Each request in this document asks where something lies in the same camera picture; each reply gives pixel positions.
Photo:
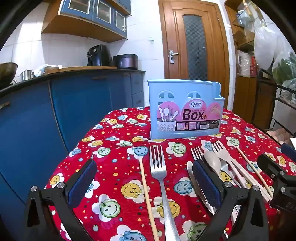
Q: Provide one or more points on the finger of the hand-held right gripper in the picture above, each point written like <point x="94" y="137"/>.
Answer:
<point x="270" y="166"/>
<point x="289" y="151"/>

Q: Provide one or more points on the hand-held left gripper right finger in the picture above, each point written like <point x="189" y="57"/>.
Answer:
<point x="207" y="185"/>

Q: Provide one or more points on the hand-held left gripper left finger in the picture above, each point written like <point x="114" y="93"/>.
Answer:
<point x="83" y="183"/>

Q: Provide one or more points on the wooden chopstick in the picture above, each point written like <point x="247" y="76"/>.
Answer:
<point x="251" y="165"/>
<point x="145" y="185"/>

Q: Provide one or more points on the steel spoon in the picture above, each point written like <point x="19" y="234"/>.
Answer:
<point x="224" y="165"/>

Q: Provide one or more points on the beige chopstick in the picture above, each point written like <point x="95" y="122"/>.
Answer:
<point x="240" y="172"/>

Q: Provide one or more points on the small steel fork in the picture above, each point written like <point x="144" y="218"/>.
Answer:
<point x="197" y="154"/>

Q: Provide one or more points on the beige plastic fork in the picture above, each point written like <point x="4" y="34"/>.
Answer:
<point x="220" y="151"/>

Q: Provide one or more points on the large steel fork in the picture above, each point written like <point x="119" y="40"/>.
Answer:
<point x="164" y="197"/>

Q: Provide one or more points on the light blue plastic utensil box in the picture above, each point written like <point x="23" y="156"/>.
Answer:
<point x="185" y="92"/>

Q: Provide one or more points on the tray of eggs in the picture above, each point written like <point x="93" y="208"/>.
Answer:
<point x="278" y="135"/>

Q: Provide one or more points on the red smiley-print tablecloth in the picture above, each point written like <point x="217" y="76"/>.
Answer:
<point x="111" y="162"/>

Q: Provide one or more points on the wooden niche shelf cabinet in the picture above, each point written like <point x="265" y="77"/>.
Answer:
<point x="242" y="97"/>

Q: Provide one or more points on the blue base cabinet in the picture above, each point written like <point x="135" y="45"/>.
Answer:
<point x="81" y="104"/>

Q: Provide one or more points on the bag of green vegetables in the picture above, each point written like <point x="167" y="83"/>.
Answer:
<point x="285" y="69"/>

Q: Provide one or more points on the red packets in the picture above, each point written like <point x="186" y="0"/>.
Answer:
<point x="254" y="66"/>

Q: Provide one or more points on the clear plastic jug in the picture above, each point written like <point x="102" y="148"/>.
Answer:
<point x="243" y="62"/>

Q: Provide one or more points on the white plastic bag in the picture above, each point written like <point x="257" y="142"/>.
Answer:
<point x="266" y="48"/>

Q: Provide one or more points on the wooden cutting board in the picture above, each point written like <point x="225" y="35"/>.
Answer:
<point x="92" y="68"/>

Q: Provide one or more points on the white cloth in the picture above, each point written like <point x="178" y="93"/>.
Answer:
<point x="45" y="69"/>

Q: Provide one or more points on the steel kettle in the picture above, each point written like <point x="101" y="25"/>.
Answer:
<point x="26" y="75"/>

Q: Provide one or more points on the dark rice cooker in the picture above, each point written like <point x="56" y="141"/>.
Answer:
<point x="126" y="62"/>

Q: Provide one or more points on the black air fryer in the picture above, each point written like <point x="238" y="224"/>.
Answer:
<point x="99" y="55"/>

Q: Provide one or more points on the dark metal wok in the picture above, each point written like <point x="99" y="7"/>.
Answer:
<point x="8" y="73"/>

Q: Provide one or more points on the blue jar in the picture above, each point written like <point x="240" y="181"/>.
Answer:
<point x="242" y="18"/>

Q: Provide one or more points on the wooden door with glass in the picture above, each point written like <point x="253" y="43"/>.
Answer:
<point x="175" y="46"/>

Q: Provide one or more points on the white light switch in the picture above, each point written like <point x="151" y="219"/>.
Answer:
<point x="151" y="39"/>

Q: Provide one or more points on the blue and wood wall cabinet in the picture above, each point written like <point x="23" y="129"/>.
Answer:
<point x="81" y="25"/>

